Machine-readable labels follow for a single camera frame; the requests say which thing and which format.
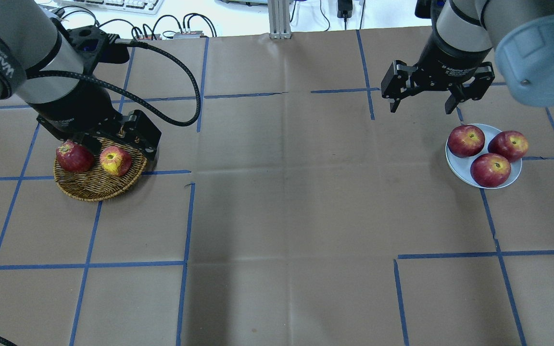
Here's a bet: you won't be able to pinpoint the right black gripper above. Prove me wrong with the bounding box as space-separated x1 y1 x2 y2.
382 46 495 114

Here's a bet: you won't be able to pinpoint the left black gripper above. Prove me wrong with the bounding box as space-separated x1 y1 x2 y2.
37 110 162 161

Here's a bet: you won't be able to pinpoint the red yellow apple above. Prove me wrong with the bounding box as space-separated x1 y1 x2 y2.
99 146 132 177

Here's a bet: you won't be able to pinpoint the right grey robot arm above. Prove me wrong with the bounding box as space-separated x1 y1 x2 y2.
380 0 554 114

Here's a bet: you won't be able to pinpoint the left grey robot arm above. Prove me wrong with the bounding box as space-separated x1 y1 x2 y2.
0 0 161 161

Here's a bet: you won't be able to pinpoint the red apple on plate left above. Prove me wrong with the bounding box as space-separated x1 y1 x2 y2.
447 124 486 158

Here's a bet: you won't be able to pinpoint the red apple on plate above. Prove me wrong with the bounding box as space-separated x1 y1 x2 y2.
470 153 512 188
447 124 486 158
487 131 529 163

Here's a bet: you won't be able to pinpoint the woven wicker basket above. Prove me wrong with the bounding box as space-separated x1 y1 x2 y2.
53 136 149 202

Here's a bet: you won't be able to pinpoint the dark red apple in basket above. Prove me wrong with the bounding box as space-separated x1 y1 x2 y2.
56 140 95 173

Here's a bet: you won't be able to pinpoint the light blue plate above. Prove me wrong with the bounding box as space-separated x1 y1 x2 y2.
445 124 525 189

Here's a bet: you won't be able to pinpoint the red apple on plate front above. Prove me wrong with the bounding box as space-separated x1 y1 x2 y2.
470 153 512 188

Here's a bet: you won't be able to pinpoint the red apple on plate right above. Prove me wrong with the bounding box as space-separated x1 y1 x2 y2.
487 131 529 163

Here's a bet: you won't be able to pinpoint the usb hub orange connectors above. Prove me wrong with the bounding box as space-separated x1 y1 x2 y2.
172 31 207 39

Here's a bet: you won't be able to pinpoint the white keyboard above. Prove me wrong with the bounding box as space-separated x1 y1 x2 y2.
53 0 164 15

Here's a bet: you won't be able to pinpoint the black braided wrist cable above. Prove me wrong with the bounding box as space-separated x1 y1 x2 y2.
26 41 203 127

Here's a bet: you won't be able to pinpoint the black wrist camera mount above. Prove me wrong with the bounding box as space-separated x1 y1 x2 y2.
66 25 130 74

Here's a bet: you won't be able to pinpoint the aluminium frame post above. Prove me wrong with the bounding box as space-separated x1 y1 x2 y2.
267 0 292 39

